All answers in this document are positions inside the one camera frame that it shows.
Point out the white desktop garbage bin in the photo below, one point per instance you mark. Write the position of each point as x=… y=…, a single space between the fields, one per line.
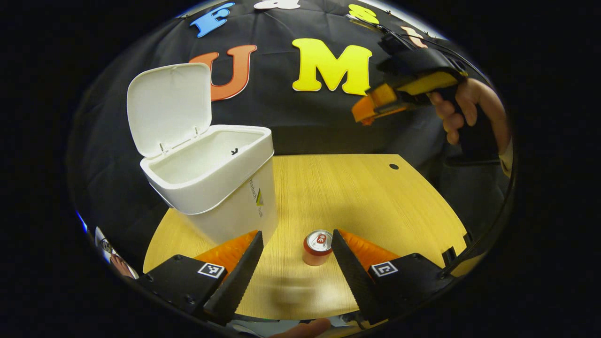
x=220 y=188

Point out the wooden desktop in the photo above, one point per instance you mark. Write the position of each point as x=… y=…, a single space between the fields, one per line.
x=352 y=197

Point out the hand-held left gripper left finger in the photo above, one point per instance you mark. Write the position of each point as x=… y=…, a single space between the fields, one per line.
x=237 y=281

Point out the red pop can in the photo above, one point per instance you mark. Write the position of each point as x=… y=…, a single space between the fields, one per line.
x=315 y=253

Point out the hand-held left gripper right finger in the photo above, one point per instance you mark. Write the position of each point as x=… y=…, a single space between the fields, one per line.
x=354 y=279

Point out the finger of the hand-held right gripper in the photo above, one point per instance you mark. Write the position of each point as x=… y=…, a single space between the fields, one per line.
x=375 y=101

